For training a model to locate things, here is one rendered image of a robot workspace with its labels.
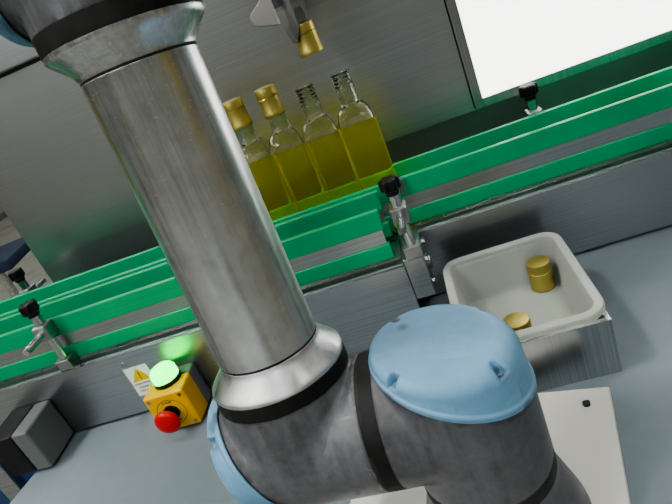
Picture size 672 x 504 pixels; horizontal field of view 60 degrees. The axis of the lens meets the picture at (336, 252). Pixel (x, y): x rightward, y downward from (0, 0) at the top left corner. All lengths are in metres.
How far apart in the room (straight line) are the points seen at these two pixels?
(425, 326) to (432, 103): 0.63
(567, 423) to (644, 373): 0.13
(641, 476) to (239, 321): 0.43
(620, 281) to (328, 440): 0.58
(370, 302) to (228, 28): 0.51
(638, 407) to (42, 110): 1.07
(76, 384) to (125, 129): 0.73
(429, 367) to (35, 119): 0.98
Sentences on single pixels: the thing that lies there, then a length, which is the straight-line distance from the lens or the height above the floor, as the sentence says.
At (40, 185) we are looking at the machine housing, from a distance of 1.30.
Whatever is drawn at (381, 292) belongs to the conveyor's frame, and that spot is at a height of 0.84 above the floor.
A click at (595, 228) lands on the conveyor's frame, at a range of 0.99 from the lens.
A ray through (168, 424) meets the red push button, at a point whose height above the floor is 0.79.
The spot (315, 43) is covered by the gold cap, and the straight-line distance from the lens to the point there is 0.88.
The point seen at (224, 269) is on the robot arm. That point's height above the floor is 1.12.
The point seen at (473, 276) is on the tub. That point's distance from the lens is 0.90.
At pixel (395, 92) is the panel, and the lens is 1.05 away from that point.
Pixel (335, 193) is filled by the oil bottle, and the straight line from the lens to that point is 0.94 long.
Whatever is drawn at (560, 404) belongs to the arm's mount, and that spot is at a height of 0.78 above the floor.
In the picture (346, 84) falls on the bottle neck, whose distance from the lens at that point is 0.91.
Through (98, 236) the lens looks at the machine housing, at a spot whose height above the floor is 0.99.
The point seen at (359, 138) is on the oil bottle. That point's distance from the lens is 0.91.
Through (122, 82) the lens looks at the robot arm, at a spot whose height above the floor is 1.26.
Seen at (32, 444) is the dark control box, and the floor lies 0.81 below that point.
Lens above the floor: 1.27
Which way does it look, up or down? 24 degrees down
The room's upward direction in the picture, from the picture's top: 23 degrees counter-clockwise
